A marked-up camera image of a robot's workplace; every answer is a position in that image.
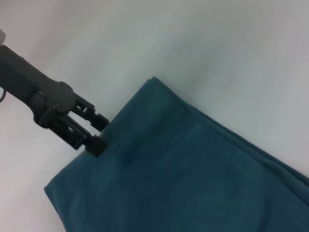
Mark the teal blue shirt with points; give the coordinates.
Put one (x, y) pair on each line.
(181, 169)

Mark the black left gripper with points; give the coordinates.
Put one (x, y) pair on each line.
(31, 82)

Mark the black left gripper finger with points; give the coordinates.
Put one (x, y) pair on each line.
(95, 146)

